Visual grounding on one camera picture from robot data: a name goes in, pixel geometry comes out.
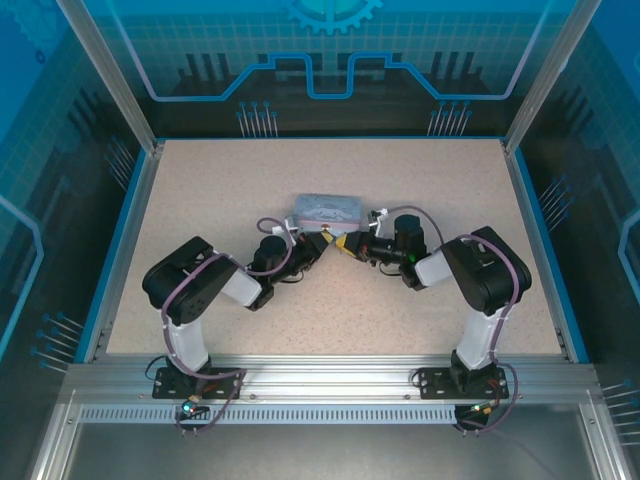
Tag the grey sheet metal panel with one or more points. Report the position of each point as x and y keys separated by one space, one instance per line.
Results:
x=325 y=455

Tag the blue table edge strip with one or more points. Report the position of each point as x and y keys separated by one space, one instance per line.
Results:
x=547 y=220
x=120 y=220

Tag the aluminium frame post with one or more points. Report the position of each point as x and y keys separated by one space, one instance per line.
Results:
x=110 y=75
x=550 y=75

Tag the long aluminium base rail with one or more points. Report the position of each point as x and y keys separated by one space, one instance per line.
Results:
x=330 y=375

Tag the right base connector with light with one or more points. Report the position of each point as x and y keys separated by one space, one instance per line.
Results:
x=484 y=407

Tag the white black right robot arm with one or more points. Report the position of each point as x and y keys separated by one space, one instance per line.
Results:
x=492 y=275

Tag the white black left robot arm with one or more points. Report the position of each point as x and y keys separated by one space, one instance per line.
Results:
x=185 y=280

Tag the left base connector with light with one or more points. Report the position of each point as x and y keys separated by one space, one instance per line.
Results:
x=189 y=407

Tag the small metal padlock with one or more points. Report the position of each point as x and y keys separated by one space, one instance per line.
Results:
x=326 y=229

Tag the pale blue cartoon tin box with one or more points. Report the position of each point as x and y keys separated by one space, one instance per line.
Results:
x=327 y=210

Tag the base connector with light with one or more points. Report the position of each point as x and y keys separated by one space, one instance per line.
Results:
x=189 y=407
x=484 y=407

